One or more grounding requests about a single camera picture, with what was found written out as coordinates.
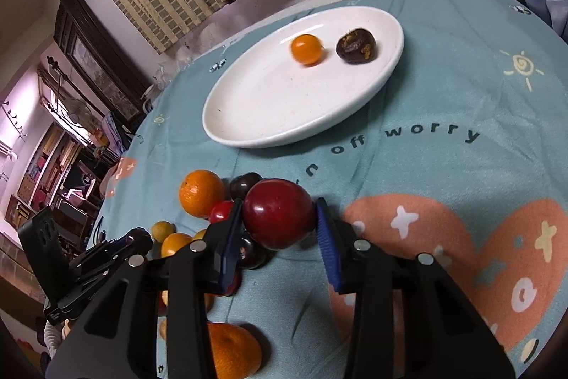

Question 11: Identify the wooden bookshelf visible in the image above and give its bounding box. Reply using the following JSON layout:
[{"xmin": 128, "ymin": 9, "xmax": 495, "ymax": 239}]
[{"xmin": 2, "ymin": 123, "xmax": 108, "ymax": 233}]

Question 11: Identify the small yellow fruit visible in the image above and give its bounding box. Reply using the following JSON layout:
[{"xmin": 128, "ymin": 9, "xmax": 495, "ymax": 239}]
[{"xmin": 150, "ymin": 221, "xmax": 175, "ymax": 243}]

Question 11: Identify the dark cherry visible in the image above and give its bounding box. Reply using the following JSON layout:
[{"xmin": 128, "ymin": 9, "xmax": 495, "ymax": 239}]
[
  {"xmin": 239, "ymin": 234, "xmax": 272, "ymax": 269},
  {"xmin": 229, "ymin": 172, "xmax": 262, "ymax": 200}
]

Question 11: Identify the white oval plate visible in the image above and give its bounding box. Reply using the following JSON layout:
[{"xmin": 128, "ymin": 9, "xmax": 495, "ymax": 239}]
[{"xmin": 202, "ymin": 6, "xmax": 404, "ymax": 149}]

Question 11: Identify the dark brown wrinkled fruit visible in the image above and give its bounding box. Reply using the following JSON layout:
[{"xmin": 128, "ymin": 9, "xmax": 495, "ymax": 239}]
[{"xmin": 335, "ymin": 28, "xmax": 377, "ymax": 64}]

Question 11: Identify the small orange left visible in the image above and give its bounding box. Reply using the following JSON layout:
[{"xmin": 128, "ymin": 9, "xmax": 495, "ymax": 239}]
[{"xmin": 160, "ymin": 233, "xmax": 192, "ymax": 258}]

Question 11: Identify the teal printed tablecloth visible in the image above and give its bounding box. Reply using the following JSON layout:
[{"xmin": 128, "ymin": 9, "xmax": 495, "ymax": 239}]
[{"xmin": 101, "ymin": 0, "xmax": 567, "ymax": 376}]

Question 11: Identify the red cherry tomato front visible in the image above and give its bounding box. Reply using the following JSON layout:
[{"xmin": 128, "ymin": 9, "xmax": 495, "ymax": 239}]
[{"xmin": 222, "ymin": 270, "xmax": 242, "ymax": 296}]

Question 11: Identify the large red plum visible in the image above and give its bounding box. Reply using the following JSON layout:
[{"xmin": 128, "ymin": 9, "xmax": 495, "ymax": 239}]
[{"xmin": 244, "ymin": 179, "xmax": 317, "ymax": 250}]

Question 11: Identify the large front orange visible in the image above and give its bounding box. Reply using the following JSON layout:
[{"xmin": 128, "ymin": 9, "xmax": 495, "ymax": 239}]
[{"xmin": 208, "ymin": 323, "xmax": 263, "ymax": 379}]

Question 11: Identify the dark cherry back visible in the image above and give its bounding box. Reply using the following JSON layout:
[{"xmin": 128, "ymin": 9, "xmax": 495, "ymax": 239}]
[{"xmin": 229, "ymin": 172, "xmax": 262, "ymax": 200}]

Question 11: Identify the small orange kumquat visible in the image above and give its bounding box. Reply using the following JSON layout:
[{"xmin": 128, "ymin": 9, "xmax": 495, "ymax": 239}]
[{"xmin": 290, "ymin": 34, "xmax": 323, "ymax": 66}]

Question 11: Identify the red cherry tomato back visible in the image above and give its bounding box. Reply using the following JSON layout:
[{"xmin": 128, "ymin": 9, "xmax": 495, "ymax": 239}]
[{"xmin": 209, "ymin": 200, "xmax": 234, "ymax": 224}]

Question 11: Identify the dark cherry front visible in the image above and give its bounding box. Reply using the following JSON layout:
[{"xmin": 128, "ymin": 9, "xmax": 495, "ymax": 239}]
[{"xmin": 239, "ymin": 234, "xmax": 272, "ymax": 269}]

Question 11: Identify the red cherry tomato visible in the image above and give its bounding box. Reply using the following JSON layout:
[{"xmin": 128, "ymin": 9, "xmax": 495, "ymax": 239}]
[
  {"xmin": 222, "ymin": 270, "xmax": 242, "ymax": 296},
  {"xmin": 209, "ymin": 200, "xmax": 234, "ymax": 224}
]

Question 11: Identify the dark framed picture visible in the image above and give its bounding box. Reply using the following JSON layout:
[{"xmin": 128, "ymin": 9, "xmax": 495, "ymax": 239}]
[{"xmin": 54, "ymin": 0, "xmax": 150, "ymax": 132}]

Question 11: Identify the person's left hand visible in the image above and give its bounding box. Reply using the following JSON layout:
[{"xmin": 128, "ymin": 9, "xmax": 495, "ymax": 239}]
[{"xmin": 62, "ymin": 319, "xmax": 75, "ymax": 340}]

